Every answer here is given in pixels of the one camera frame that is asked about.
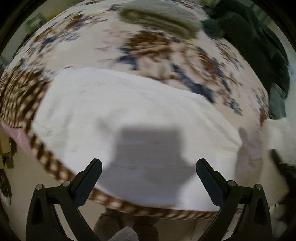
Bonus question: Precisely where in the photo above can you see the olive folded cloth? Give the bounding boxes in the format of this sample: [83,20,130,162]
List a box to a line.
[119,3,201,39]

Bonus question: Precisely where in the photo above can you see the grey cloth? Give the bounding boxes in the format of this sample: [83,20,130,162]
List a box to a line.
[269,83,287,119]

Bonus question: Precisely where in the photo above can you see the person's legs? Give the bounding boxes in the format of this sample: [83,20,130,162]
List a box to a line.
[93,208,160,241]

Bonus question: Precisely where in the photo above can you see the pink bed sheet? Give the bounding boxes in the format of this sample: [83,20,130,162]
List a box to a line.
[2,122,33,156]

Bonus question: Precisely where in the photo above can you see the dark green clothes pile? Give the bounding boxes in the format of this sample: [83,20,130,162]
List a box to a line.
[202,0,291,98]

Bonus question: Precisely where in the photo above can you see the white towel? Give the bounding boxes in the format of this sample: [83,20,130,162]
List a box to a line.
[32,67,296,212]

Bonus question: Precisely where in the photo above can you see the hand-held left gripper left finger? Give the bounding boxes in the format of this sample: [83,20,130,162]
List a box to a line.
[26,158,103,241]

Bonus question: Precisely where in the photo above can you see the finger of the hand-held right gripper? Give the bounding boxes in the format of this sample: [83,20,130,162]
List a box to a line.
[270,149,296,179]

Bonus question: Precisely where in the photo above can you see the green box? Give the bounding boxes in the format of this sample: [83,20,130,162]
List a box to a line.
[25,13,48,29]

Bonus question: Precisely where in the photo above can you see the floral printed blanket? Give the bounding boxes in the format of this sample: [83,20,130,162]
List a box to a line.
[0,0,271,220]

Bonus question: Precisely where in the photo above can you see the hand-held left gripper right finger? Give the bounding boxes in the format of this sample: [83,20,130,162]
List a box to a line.
[196,158,272,241]

